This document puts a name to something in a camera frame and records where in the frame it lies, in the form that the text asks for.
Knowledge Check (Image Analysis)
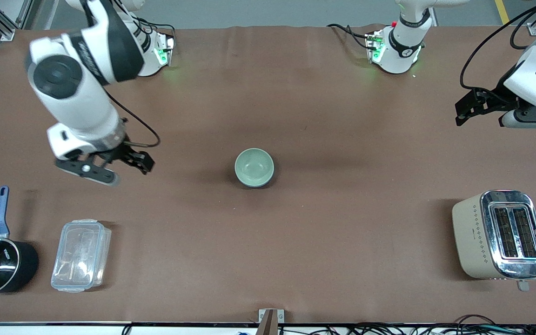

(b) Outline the black base cable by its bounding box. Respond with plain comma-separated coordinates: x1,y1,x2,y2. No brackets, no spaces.
142,20,176,40
327,23,372,50

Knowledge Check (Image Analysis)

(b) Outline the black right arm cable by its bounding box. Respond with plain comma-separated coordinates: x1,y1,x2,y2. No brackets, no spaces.
104,90,161,149

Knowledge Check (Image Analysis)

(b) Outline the silver metal bracket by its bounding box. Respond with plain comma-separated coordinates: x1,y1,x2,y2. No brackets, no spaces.
258,308,285,324

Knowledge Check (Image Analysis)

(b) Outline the black pot blue handle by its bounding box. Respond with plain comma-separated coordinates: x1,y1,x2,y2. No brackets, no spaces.
0,186,40,297

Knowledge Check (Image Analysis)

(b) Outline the right base connector box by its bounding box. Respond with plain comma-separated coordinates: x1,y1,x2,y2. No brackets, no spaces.
154,33,176,67

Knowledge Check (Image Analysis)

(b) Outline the beige chrome toaster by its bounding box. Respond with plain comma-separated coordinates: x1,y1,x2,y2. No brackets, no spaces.
452,189,536,292

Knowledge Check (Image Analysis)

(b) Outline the black left base cable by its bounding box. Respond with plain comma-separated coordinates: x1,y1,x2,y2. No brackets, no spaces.
327,23,372,50

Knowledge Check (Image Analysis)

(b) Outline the brown camera post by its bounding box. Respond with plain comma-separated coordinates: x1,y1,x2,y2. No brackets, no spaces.
255,309,279,335

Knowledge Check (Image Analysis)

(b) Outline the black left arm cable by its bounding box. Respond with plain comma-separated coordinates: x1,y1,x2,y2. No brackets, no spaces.
460,2,536,92

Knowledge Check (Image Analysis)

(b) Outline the black right base cable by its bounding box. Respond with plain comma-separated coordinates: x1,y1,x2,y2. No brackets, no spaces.
142,20,176,40

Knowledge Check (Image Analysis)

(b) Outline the left base connector box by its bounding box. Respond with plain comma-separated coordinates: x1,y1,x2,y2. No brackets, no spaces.
366,29,386,64

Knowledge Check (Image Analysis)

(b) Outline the brown table mat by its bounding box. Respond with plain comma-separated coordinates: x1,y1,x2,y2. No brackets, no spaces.
0,25,536,325

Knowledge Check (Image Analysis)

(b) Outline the base connector box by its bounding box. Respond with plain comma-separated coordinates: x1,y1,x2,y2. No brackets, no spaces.
154,33,176,67
366,29,386,64

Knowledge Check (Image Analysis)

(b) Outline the clear plastic lidded container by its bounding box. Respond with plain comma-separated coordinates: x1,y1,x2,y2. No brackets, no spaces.
51,219,112,294

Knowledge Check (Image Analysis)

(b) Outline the black looped cable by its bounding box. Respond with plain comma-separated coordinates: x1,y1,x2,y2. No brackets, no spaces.
509,8,536,50

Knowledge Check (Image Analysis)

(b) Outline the black cable bundle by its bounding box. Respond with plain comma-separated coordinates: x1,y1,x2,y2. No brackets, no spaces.
275,315,536,335

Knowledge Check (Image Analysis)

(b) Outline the green bowl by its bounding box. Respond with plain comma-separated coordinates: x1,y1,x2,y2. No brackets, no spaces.
234,148,275,186

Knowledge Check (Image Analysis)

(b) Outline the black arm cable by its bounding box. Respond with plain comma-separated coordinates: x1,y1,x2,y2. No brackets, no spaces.
104,90,161,149
460,2,536,92

